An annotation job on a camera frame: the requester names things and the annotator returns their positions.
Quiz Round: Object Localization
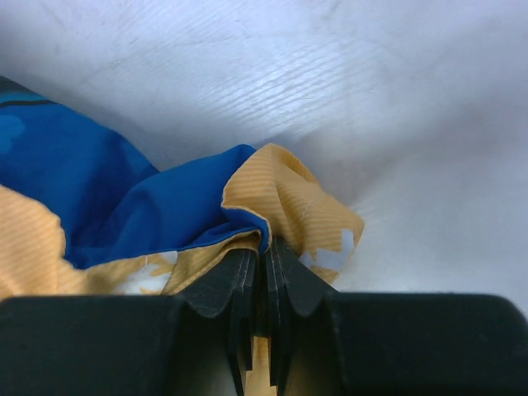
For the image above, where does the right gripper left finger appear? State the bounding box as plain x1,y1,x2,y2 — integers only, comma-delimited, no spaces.
1,249,257,395

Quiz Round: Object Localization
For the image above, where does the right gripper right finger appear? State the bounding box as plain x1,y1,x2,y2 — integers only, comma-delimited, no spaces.
264,239,527,395

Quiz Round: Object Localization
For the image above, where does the blue and yellow pillowcase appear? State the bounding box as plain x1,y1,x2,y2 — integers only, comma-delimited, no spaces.
0,76,366,296

